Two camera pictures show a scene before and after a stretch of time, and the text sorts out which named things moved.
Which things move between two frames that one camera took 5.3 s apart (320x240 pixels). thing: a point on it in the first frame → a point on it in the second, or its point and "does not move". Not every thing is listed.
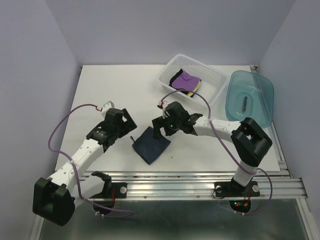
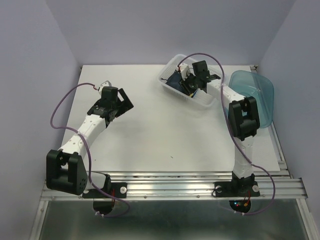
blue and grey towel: x=191 y=96 does not move
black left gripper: x=128 y=126 → x=125 y=105
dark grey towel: x=148 y=147 → x=175 y=80
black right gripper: x=158 y=123 → x=184 y=83
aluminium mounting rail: x=142 y=186 does not move
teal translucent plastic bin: x=250 y=95 does not move
